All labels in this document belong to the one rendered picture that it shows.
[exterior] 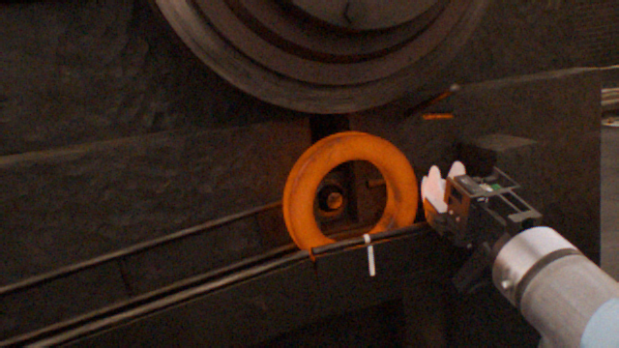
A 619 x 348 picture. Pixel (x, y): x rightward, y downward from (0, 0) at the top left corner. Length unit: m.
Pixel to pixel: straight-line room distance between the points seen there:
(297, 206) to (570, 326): 0.35
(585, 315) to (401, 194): 0.31
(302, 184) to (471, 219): 0.21
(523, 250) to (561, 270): 0.05
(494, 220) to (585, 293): 0.14
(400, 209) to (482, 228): 0.13
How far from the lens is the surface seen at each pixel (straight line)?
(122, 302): 0.80
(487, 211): 0.72
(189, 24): 0.68
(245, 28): 0.67
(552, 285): 0.64
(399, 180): 0.81
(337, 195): 0.87
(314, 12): 0.63
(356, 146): 0.77
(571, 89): 1.05
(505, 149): 0.85
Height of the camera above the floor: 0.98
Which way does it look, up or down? 14 degrees down
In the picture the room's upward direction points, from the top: 7 degrees counter-clockwise
